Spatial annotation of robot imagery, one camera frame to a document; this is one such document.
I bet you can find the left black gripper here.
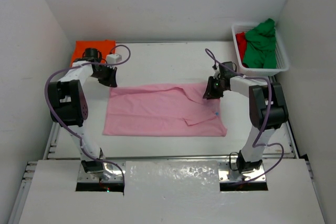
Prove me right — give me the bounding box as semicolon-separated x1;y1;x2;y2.
91;63;117;88

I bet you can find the orange t shirt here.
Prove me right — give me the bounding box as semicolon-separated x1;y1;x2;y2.
70;40;116;66

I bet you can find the pink t shirt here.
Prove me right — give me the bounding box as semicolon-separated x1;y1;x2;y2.
103;83;227;137

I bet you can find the green t shirt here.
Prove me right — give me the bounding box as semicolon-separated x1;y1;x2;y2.
243;18;277;69

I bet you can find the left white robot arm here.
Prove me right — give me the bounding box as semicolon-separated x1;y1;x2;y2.
47;48;122;182

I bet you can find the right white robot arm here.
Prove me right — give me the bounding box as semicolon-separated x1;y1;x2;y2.
203;62;289;174

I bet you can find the red t shirt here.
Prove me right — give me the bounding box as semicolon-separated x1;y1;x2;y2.
235;32;247;63

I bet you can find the white plastic laundry basket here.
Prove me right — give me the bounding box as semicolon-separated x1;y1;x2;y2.
232;18;289;77

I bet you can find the white front cover board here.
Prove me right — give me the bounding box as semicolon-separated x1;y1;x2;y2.
20;159;324;223

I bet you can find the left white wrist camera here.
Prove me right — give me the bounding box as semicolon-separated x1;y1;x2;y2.
106;54;122;64

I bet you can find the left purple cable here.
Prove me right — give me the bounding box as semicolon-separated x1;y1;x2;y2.
44;44;132;183

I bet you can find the purple cable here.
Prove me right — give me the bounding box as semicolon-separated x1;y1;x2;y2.
44;44;132;183
204;48;285;184

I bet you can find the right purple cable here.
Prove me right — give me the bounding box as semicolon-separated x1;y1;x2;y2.
204;48;285;184

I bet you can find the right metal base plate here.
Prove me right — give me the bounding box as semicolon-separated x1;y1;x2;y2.
217;160;266;184

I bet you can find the metal base plate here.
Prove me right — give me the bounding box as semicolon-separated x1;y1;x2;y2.
77;160;126;183
217;160;266;184

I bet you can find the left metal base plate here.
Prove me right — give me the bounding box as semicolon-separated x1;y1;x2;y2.
77;160;126;183

